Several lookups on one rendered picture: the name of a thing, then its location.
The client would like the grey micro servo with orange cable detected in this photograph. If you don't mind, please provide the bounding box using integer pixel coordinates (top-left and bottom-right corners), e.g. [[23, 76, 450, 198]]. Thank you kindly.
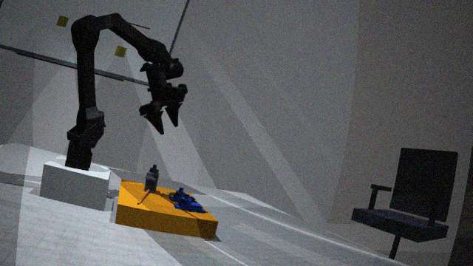
[[138, 164, 159, 204]]

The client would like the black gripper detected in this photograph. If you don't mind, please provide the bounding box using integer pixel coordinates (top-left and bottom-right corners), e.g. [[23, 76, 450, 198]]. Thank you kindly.
[[139, 80, 184, 134]]

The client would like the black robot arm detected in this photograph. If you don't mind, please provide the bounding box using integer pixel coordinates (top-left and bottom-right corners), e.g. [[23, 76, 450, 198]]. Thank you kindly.
[[65, 13, 188, 171]]

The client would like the orange flat block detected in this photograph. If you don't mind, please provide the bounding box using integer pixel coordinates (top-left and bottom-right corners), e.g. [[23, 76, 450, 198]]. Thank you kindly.
[[115, 179, 218, 239]]

